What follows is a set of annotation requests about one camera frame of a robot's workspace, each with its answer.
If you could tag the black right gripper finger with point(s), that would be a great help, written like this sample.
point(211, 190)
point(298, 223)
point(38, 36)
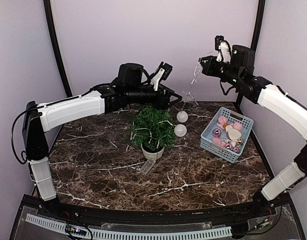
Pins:
point(208, 68)
point(208, 59)

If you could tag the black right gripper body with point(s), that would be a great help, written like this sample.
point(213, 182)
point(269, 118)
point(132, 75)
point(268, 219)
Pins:
point(231, 75)

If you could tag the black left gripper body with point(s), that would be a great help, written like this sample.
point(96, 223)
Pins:
point(136, 94)

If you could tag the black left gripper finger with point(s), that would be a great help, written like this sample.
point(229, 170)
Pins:
point(171, 92)
point(170, 100)

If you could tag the clear string light garland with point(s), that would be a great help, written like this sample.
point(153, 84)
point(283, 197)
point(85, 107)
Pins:
point(180, 131)

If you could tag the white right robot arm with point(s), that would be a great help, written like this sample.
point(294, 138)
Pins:
point(294, 116)

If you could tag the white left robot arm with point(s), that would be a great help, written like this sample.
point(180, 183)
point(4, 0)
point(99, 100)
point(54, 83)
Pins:
point(28, 131)

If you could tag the small green christmas tree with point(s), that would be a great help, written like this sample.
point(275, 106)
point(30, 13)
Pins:
point(152, 127)

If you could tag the white tree pot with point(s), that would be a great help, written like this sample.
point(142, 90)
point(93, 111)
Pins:
point(152, 154)

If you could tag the pink bow ornament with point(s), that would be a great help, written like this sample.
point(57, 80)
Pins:
point(222, 121)

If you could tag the blue plastic basket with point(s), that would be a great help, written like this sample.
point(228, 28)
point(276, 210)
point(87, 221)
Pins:
point(226, 135)

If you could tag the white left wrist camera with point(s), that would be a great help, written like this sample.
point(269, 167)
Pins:
point(161, 74)

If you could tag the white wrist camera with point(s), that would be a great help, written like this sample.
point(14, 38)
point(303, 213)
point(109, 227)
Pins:
point(161, 74)
point(223, 48)

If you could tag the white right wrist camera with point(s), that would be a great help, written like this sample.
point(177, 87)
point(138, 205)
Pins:
point(223, 48)

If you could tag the white cable duct strip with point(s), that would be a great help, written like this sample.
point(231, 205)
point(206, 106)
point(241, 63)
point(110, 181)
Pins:
point(99, 234)

